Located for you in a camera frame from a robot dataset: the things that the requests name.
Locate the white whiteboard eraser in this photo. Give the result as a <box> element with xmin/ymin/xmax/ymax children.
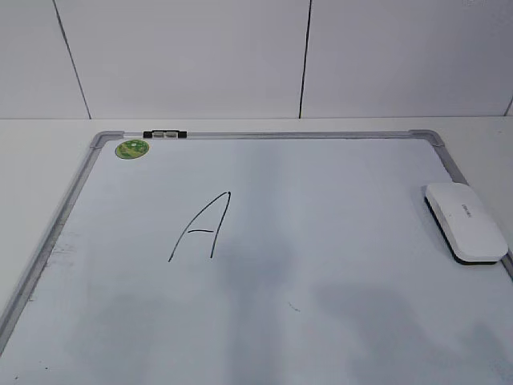
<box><xmin>425</xmin><ymin>182</ymin><xmax>509</xmax><ymax>265</ymax></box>

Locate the round green sticker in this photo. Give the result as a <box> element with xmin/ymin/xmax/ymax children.
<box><xmin>115</xmin><ymin>139</ymin><xmax>150</xmax><ymax>160</ymax></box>

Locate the white board with grey frame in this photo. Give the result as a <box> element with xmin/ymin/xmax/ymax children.
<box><xmin>1</xmin><ymin>130</ymin><xmax>512</xmax><ymax>384</ymax></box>

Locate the black hanging clip on frame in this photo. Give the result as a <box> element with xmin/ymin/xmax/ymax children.
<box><xmin>143</xmin><ymin>130</ymin><xmax>188</xmax><ymax>139</ymax></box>

